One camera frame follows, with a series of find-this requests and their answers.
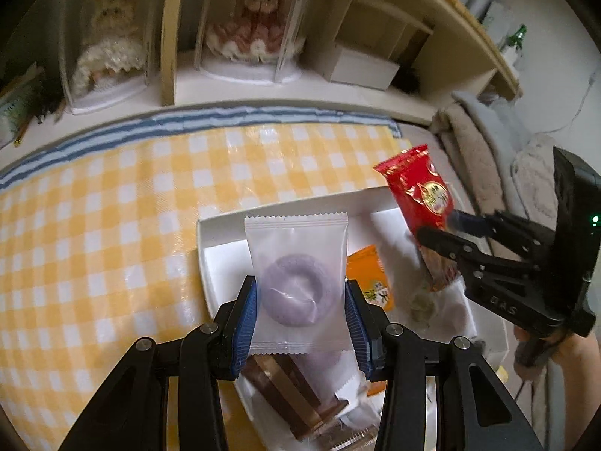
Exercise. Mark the pencil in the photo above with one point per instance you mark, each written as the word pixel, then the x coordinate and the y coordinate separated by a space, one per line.
pixel 21 131

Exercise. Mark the gold-brown cake clear packet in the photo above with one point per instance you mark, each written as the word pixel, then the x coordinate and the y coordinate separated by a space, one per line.
pixel 347 441

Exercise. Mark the white cardboard tray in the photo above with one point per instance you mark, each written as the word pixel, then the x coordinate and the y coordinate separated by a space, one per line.
pixel 220 263

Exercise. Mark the red snack packet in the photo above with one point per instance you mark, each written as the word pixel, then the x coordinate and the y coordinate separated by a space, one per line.
pixel 418 188

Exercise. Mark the small wooden box stand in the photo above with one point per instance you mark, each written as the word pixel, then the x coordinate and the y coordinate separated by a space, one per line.
pixel 361 70

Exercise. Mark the beige textured pillow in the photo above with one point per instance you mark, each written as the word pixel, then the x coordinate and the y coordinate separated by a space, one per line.
pixel 535 174

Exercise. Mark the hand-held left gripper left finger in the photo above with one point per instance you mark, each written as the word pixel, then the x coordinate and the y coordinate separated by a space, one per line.
pixel 246 319

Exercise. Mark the brown gold-striped packet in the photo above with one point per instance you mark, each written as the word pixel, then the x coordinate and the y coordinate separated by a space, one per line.
pixel 281 394

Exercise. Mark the doll in white dress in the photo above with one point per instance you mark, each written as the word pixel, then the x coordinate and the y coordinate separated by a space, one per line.
pixel 108 56

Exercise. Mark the black furry item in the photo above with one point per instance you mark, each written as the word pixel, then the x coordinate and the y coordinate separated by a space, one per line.
pixel 408 80

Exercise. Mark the green glass bottle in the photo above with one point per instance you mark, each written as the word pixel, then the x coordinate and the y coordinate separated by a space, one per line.
pixel 515 40

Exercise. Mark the clear display case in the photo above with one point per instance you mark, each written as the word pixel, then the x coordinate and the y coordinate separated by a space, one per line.
pixel 244 75
pixel 103 102

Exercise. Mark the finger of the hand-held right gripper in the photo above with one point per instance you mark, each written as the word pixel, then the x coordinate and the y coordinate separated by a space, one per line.
pixel 446 242
pixel 465 222

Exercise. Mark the tissue box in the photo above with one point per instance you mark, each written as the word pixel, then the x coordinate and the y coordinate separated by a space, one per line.
pixel 11 108

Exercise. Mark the bundle of dark pens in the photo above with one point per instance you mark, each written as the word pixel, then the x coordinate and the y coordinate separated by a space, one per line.
pixel 47 108

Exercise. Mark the yellow checkered tablecloth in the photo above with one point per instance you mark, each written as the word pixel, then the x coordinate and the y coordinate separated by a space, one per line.
pixel 117 244

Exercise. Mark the grey-blue blanket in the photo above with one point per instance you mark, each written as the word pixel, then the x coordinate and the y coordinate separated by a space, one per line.
pixel 497 122

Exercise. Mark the person's right hand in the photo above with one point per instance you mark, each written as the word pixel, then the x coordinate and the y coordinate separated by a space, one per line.
pixel 582 366

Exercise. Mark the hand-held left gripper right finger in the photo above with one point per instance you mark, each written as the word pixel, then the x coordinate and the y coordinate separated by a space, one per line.
pixel 357 324

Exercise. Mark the green white mochi packet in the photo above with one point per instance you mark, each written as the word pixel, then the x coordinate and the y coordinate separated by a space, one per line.
pixel 422 310

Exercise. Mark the doll in pink dress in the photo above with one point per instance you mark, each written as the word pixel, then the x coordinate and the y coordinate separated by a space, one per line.
pixel 253 33

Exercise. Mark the orange snack packet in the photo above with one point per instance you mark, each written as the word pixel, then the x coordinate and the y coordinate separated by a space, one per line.
pixel 368 272

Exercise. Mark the long wooden shelf unit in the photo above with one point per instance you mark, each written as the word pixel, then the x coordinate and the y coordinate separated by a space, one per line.
pixel 469 33

